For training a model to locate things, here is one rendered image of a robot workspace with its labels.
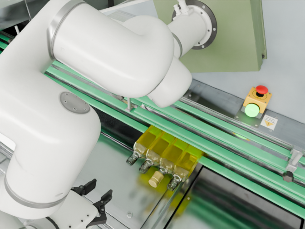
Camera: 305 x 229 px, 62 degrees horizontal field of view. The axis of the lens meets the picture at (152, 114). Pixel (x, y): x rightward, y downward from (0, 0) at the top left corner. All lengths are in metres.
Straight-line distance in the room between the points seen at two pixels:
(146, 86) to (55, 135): 0.12
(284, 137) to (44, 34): 0.78
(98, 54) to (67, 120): 0.09
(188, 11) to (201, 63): 0.19
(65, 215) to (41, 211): 0.25
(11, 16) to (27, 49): 1.27
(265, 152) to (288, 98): 0.21
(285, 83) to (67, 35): 0.75
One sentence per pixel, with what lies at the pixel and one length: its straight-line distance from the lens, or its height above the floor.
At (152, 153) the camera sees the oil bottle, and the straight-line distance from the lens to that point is 0.93.
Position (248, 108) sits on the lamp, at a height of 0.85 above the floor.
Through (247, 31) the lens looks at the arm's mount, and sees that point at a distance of 0.79.
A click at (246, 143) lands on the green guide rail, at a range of 0.88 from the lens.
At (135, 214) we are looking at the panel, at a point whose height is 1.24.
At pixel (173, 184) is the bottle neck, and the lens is 0.88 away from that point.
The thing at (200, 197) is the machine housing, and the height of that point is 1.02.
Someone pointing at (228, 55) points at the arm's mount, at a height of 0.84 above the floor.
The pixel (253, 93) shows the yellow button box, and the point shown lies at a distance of 0.94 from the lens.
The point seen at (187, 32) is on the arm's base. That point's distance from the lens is 0.73.
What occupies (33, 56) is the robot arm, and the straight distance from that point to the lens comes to 0.34.
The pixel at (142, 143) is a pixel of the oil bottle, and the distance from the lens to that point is 0.95.
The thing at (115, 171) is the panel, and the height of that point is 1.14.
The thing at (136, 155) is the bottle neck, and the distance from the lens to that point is 0.94.
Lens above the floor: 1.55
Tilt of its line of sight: 38 degrees down
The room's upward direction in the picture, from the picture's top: 136 degrees counter-clockwise
